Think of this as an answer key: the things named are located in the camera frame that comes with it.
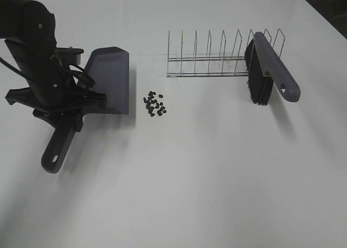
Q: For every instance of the pile of coffee beans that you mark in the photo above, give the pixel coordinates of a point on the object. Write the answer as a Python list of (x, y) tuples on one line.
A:
[(154, 104)]

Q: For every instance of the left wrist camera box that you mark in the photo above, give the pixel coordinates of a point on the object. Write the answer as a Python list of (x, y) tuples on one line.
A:
[(70, 55)]

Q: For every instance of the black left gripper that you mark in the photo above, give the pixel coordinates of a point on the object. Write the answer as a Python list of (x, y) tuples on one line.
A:
[(68, 101)]

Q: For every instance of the purple plastic dustpan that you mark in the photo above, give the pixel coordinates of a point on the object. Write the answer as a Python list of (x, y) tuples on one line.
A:
[(109, 67)]

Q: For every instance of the chrome wire dish rack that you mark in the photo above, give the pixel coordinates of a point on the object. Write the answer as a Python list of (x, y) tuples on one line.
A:
[(189, 56)]

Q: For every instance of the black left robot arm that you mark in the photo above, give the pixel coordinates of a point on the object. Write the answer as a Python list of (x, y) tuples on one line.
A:
[(58, 88)]

